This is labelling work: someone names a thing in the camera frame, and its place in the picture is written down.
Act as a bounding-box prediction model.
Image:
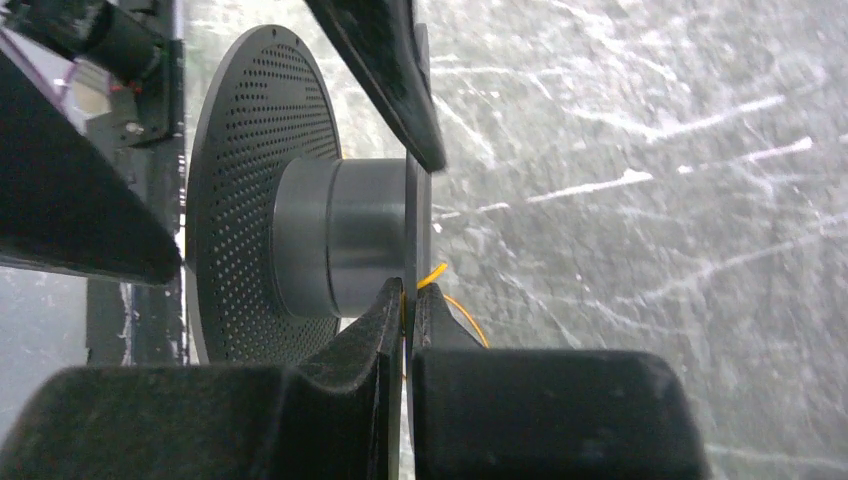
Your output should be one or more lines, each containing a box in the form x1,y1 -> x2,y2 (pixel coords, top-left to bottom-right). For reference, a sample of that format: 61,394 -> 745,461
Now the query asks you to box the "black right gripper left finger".
1,279 -> 403,479

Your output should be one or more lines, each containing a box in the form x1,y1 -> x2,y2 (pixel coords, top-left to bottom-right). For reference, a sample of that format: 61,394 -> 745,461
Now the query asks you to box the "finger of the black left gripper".
306,0 -> 447,173
1,56 -> 182,285

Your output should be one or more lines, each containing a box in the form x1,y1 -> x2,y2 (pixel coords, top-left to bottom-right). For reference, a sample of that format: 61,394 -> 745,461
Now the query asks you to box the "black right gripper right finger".
408,284 -> 710,479

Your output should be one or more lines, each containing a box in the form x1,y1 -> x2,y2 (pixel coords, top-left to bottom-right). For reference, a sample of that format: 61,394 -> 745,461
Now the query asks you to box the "long yellow cable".
399,262 -> 492,382

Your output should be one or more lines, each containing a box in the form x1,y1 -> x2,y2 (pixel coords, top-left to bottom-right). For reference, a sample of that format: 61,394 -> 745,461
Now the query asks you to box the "dark grey perforated spool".
185,25 -> 431,364

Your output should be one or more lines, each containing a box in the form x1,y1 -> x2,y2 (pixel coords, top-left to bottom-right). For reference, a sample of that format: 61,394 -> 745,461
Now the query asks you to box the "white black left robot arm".
1,1 -> 447,285

